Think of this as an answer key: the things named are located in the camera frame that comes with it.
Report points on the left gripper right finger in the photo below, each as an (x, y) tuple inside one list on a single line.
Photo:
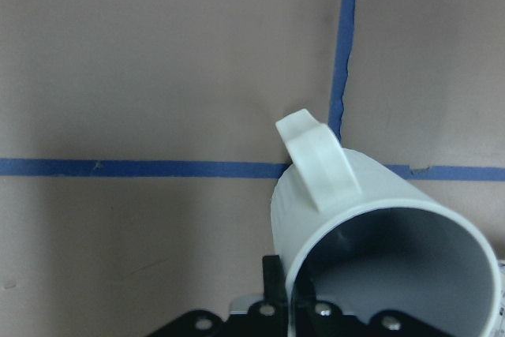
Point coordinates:
[(304, 291)]

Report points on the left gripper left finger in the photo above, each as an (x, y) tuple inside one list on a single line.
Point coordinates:
[(274, 283)]

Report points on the white HOME mug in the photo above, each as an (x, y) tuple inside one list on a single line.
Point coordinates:
[(369, 241)]

